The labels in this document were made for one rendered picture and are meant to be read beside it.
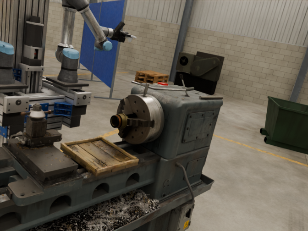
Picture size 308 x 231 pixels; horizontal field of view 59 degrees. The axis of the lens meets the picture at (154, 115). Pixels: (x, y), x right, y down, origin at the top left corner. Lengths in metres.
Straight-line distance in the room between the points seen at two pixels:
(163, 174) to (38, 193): 0.87
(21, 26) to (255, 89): 10.17
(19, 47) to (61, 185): 1.09
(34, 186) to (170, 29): 11.45
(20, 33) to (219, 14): 10.34
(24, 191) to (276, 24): 10.92
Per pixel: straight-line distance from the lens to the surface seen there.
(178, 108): 1.67
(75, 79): 2.10
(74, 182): 1.30
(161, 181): 1.85
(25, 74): 2.02
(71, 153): 1.59
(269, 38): 11.51
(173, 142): 1.74
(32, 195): 1.22
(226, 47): 11.61
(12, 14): 2.02
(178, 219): 2.20
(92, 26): 2.13
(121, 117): 1.60
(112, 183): 1.59
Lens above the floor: 1.58
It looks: 15 degrees down
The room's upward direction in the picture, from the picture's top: 12 degrees clockwise
